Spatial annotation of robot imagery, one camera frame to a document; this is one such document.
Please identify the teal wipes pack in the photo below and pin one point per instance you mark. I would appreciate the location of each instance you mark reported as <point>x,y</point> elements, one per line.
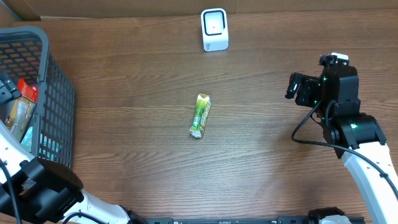
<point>27,140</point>

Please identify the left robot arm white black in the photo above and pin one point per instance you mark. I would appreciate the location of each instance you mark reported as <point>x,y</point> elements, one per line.
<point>38,191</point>

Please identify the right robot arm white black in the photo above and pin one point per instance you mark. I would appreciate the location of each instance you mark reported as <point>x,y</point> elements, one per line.
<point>356,137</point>

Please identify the green juice carton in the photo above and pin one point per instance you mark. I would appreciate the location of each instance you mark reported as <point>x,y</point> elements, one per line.
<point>203,106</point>

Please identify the orange cracker pack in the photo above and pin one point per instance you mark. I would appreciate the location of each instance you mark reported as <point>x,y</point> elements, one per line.
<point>22,109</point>

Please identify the grey plastic shopping basket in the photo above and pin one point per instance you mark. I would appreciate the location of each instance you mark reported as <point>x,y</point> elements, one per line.
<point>25,54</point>

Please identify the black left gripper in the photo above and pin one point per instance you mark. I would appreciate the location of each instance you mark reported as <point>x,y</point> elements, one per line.
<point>10,89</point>

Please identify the white barcode scanner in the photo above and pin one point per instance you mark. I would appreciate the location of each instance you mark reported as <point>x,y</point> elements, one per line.
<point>214,27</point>

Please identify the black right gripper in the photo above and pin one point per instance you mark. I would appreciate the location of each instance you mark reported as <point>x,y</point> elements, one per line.
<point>306,84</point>

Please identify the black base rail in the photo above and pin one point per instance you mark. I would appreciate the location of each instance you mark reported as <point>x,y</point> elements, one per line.
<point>281,219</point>

